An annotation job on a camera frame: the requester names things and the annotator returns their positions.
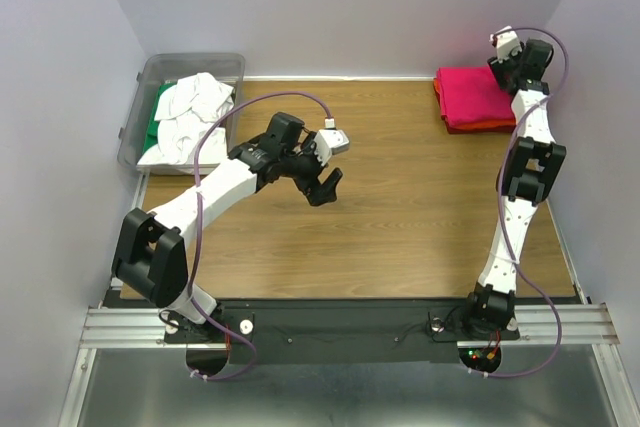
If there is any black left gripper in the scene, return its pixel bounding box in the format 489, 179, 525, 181
280, 132, 342, 206

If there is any pink t shirt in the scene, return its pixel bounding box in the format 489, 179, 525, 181
436, 64, 519, 125

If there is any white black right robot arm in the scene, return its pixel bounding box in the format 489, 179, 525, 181
460, 27, 566, 337

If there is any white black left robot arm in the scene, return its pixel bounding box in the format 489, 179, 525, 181
112, 112, 350, 343

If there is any dark red folded t shirt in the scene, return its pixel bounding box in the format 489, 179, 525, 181
433, 81, 518, 136

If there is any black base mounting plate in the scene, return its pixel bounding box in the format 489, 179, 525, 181
164, 298, 519, 365

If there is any white t shirt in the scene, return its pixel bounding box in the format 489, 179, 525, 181
138, 72, 234, 167

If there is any clear plastic bin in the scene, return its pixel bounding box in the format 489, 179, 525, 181
117, 53, 245, 175

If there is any green t shirt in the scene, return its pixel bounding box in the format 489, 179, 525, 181
143, 82, 176, 158

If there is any small electronics board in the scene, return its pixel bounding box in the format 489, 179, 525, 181
464, 347, 501, 366

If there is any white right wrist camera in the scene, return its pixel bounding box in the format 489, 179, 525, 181
490, 26, 522, 62

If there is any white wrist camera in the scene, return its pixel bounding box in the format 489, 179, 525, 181
314, 118, 350, 166
490, 26, 522, 62

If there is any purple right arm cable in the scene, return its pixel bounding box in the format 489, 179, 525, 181
464, 26, 571, 381

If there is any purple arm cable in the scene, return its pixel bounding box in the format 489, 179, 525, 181
464, 26, 571, 381
184, 91, 337, 382

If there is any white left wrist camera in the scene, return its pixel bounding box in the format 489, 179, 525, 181
314, 118, 350, 166

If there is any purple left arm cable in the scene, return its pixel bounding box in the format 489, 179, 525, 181
184, 91, 337, 382

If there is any aluminium frame rail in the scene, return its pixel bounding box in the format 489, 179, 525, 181
80, 304, 620, 349

